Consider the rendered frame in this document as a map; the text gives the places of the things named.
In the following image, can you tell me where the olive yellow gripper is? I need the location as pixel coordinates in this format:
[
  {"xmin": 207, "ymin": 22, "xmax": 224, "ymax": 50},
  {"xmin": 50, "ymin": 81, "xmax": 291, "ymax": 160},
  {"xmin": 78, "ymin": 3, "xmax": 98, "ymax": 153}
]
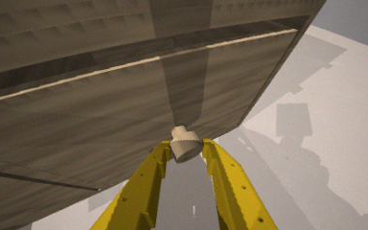
[{"xmin": 89, "ymin": 138, "xmax": 279, "ymax": 230}]

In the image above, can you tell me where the brown wooden chest of drawers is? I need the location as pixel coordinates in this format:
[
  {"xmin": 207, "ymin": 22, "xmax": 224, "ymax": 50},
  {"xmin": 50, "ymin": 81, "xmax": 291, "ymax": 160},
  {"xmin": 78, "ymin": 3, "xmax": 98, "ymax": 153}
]
[{"xmin": 0, "ymin": 0, "xmax": 327, "ymax": 230}]

